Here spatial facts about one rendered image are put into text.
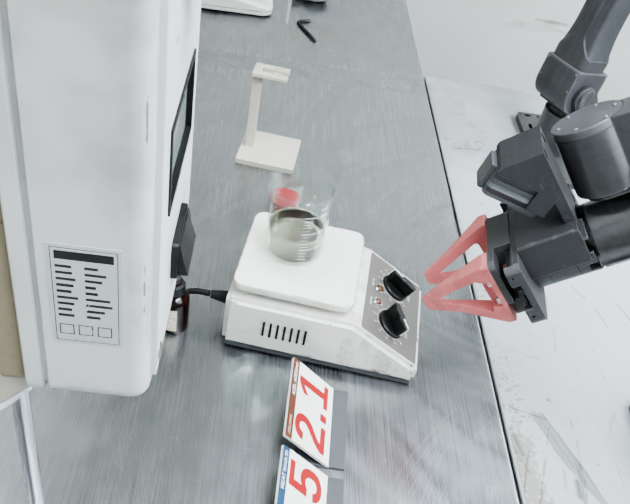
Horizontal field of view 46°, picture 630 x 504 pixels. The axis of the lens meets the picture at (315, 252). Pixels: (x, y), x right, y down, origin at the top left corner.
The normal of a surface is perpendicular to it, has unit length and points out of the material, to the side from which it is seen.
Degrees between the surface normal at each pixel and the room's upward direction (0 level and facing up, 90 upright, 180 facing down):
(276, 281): 0
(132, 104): 90
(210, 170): 0
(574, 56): 81
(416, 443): 0
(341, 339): 90
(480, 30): 90
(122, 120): 90
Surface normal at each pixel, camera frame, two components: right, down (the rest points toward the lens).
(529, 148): -0.51, -0.72
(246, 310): -0.15, 0.63
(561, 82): -0.84, 0.07
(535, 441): 0.16, -0.75
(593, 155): -0.33, 0.46
